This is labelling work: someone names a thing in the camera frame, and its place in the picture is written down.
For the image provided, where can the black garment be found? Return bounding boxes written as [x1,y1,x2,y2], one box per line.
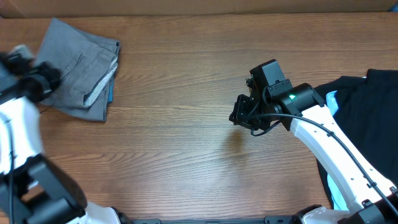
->
[313,68,398,206]

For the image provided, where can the folded blue denim jeans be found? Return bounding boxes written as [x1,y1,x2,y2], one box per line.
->
[108,42,120,104]

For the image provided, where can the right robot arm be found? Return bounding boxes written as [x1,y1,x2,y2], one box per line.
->
[229,59,397,224]

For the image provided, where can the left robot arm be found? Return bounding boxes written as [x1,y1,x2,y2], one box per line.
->
[1,45,130,224]

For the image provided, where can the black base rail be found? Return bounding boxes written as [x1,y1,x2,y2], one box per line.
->
[130,215,294,224]

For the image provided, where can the grey cotton shorts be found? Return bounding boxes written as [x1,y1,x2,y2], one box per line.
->
[35,18,119,121]

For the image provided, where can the light blue garment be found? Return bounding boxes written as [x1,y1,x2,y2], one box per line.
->
[326,90,348,210]

